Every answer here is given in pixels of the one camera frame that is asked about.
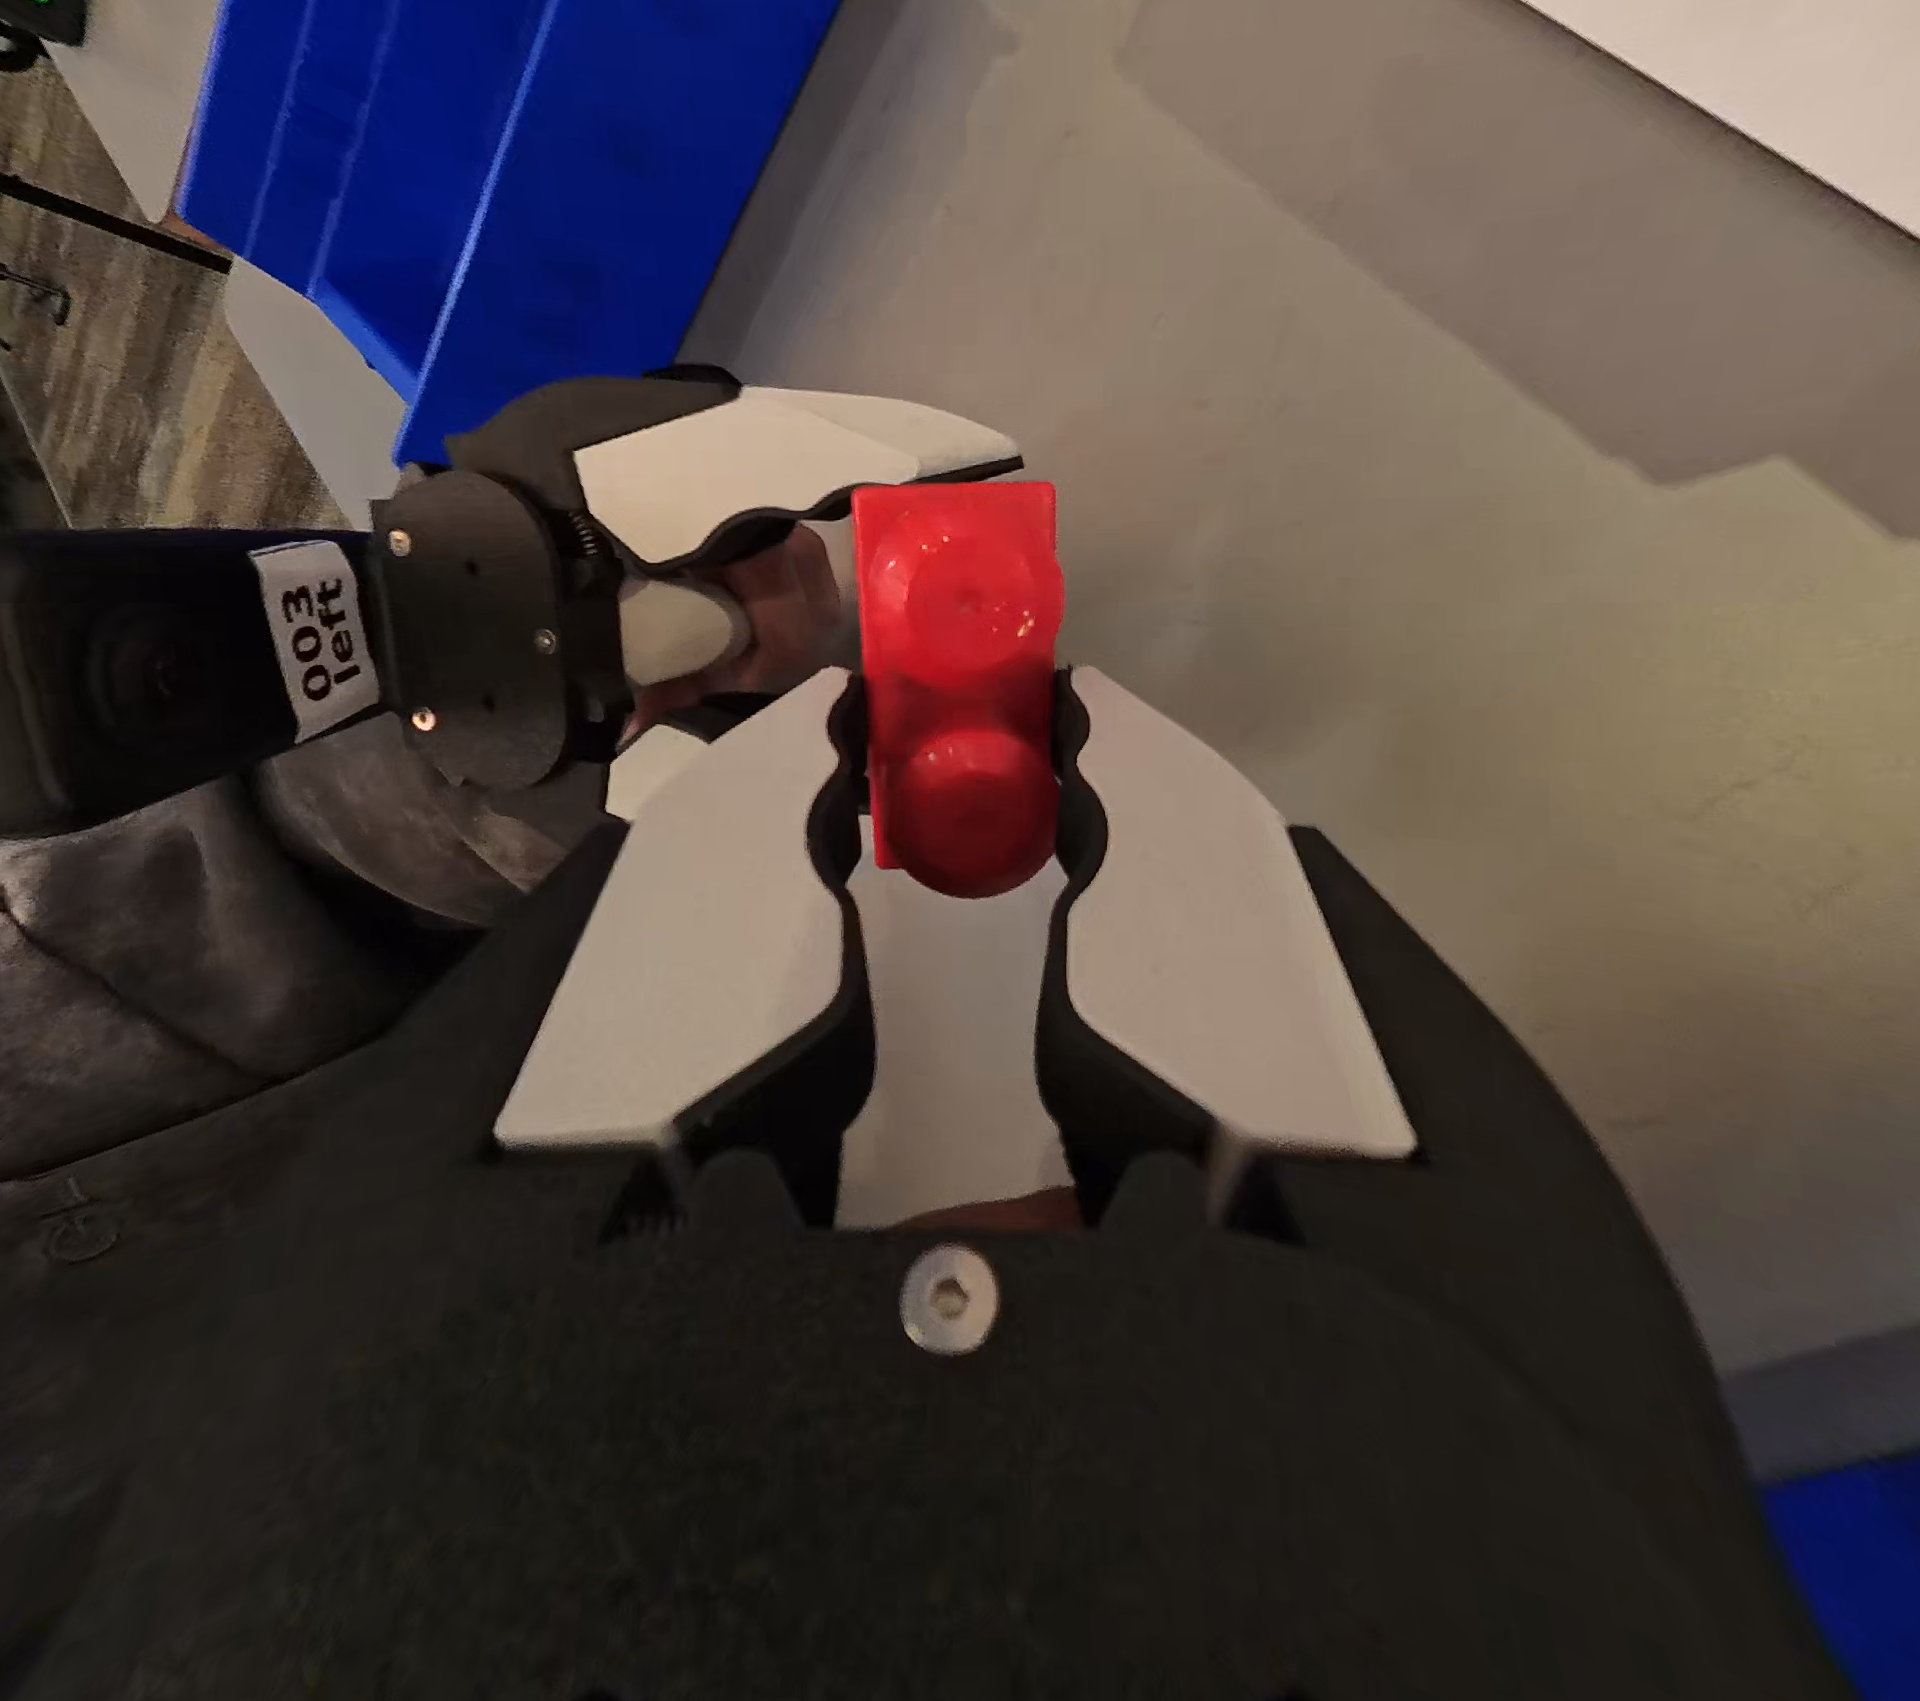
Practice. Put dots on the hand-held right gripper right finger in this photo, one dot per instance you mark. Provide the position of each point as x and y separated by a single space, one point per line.
1214 966

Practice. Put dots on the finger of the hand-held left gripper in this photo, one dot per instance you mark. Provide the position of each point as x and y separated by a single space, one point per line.
751 457
645 770

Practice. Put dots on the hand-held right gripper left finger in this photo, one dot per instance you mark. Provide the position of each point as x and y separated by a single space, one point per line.
674 966

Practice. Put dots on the red two-stud toy block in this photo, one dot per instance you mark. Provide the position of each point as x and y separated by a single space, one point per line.
960 680

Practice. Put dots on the blue plastic storage bin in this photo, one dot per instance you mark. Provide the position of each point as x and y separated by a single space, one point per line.
1853 1581
524 81

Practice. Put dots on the grey desk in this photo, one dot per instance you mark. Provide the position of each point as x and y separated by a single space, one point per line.
1350 531

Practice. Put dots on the person's left hand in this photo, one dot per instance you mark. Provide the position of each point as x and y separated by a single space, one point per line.
794 620

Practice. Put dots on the person's right hand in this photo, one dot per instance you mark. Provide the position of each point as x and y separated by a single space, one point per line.
991 1218

